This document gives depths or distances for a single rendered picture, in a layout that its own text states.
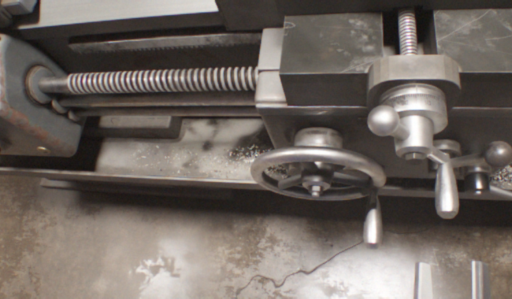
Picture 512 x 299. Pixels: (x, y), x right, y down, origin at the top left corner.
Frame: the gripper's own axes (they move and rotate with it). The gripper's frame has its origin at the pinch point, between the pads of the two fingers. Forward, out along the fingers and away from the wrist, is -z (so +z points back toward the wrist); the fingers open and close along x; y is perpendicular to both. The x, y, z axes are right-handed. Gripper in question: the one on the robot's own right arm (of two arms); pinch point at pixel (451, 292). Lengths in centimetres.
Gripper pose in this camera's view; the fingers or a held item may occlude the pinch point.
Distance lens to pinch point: 46.0
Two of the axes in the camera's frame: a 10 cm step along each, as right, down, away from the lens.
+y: 7.4, 3.3, 5.8
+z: -1.2, 9.2, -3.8
